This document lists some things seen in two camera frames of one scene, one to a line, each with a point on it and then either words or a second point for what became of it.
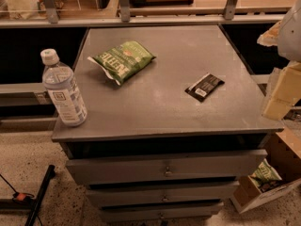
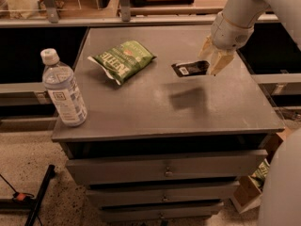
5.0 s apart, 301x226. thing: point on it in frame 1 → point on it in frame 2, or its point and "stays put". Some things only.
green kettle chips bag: [124, 60] stays put
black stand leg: [51, 172] stays put
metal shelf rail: [50, 16] stays put
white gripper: [291, 35] → [226, 34]
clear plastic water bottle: [64, 93] stays put
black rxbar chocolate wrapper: [203, 87] → [189, 69]
